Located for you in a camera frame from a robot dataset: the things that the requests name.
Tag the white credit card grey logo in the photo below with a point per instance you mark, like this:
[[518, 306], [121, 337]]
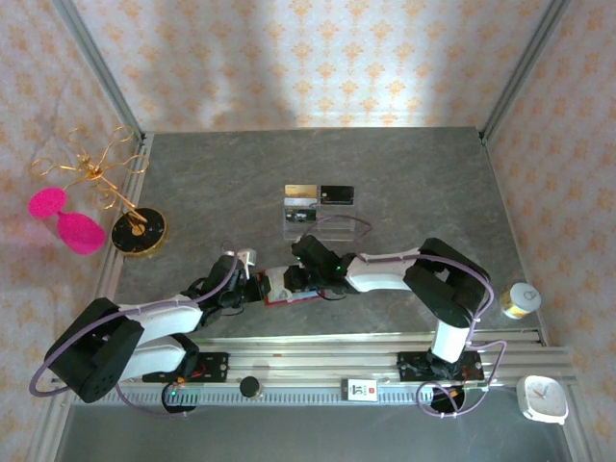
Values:
[[281, 289]]

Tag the red leather card holder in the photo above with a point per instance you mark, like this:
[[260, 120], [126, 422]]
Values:
[[289, 302]]

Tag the clear acrylic card stand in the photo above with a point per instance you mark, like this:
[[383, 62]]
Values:
[[337, 228]]

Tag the dark patterned credit card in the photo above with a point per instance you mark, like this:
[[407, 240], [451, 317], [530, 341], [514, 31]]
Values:
[[300, 215]]

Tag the silver grey credit card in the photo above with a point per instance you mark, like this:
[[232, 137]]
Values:
[[300, 202]]

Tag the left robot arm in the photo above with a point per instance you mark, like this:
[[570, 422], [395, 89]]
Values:
[[163, 320]]

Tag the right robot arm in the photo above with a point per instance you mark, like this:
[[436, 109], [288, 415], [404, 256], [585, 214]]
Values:
[[385, 276]]

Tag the black credit card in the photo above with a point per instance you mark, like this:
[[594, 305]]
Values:
[[337, 194]]

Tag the gold credit card with chip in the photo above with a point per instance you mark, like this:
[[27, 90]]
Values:
[[300, 190]]

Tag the black round knob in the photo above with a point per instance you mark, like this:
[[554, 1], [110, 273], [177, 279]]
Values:
[[249, 387]]

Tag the white label tag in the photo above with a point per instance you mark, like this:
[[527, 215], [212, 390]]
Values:
[[358, 390]]

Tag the yellow can white lid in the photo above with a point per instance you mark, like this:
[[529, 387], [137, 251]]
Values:
[[522, 298]]

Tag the white square clock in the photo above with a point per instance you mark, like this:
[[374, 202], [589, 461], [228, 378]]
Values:
[[543, 399]]

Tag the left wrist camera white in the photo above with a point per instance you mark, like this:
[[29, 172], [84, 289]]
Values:
[[249, 256]]

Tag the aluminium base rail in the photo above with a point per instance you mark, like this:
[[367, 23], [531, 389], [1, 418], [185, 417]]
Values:
[[313, 358]]

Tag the aluminium side rail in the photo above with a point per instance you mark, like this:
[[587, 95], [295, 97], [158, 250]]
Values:
[[138, 168], [501, 192]]

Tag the aluminium frame post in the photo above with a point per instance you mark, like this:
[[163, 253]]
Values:
[[527, 62], [98, 62]]

